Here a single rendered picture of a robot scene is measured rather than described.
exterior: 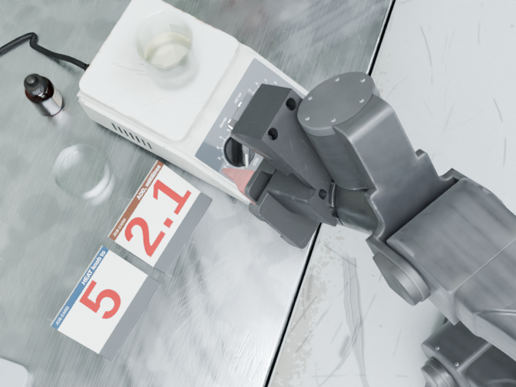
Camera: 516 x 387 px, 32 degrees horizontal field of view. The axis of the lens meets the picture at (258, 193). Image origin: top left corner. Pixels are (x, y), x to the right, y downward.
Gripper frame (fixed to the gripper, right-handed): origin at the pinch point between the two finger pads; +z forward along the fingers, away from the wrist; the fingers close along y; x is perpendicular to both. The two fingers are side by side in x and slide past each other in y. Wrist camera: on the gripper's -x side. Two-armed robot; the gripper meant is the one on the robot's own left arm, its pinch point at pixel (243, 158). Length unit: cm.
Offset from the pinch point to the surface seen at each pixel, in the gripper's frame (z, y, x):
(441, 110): -1.0, -17.7, 18.1
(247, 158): 5.5, -1.9, 4.7
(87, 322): 12.4, 19.2, 3.9
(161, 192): 12.4, 4.7, 3.1
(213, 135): 8.4, -2.2, 2.0
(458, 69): -0.6, -22.7, 17.7
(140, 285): 11.9, 13.5, 6.6
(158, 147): 12.1, 1.3, -0.2
